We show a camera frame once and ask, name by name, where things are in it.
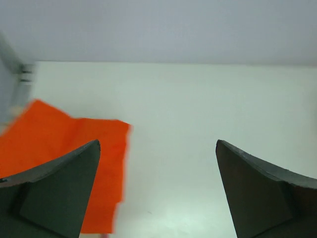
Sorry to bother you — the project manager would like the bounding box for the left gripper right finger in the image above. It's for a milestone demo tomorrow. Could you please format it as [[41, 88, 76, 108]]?
[[215, 140, 317, 238]]

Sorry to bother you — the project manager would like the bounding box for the left aluminium frame post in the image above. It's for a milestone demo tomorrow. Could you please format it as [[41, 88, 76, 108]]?
[[0, 32, 34, 106]]

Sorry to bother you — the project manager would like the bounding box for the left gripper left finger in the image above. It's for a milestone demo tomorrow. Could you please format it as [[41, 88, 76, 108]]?
[[0, 140, 101, 238]]

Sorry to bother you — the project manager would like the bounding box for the orange t-shirt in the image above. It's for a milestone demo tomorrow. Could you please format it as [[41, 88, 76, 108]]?
[[0, 99, 131, 234]]

